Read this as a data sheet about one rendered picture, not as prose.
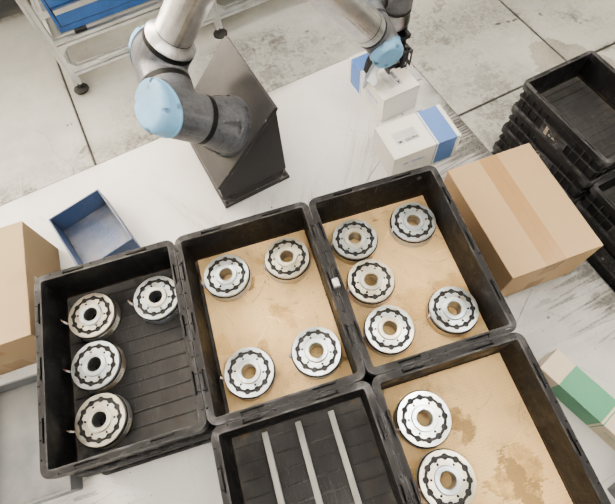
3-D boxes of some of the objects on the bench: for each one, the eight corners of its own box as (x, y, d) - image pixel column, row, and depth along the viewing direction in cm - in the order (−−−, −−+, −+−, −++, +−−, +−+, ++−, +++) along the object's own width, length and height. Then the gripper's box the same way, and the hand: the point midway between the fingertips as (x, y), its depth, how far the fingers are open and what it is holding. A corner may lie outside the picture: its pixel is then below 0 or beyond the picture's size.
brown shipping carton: (569, 273, 112) (604, 245, 97) (489, 302, 110) (513, 278, 95) (506, 179, 125) (529, 142, 110) (434, 204, 122) (447, 170, 108)
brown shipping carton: (70, 351, 111) (30, 334, 96) (-20, 382, 109) (-74, 370, 94) (58, 248, 124) (21, 220, 109) (-22, 275, 122) (-71, 249, 107)
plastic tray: (83, 489, 98) (71, 490, 93) (-10, 520, 96) (-27, 523, 92) (73, 369, 109) (62, 365, 104) (-10, 395, 107) (-25, 392, 103)
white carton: (348, 80, 144) (349, 57, 136) (380, 66, 145) (383, 42, 137) (381, 122, 136) (384, 100, 128) (415, 106, 137) (420, 84, 129)
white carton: (433, 125, 134) (439, 103, 126) (453, 155, 129) (461, 134, 121) (372, 148, 132) (374, 127, 124) (391, 179, 127) (394, 160, 119)
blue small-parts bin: (62, 231, 126) (47, 219, 119) (109, 201, 129) (97, 188, 123) (94, 282, 118) (80, 272, 112) (143, 249, 122) (132, 238, 116)
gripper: (372, 49, 113) (366, 105, 131) (437, 21, 115) (423, 80, 133) (355, 28, 116) (352, 86, 134) (419, 1, 119) (407, 62, 137)
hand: (382, 77), depth 135 cm, fingers closed on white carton, 14 cm apart
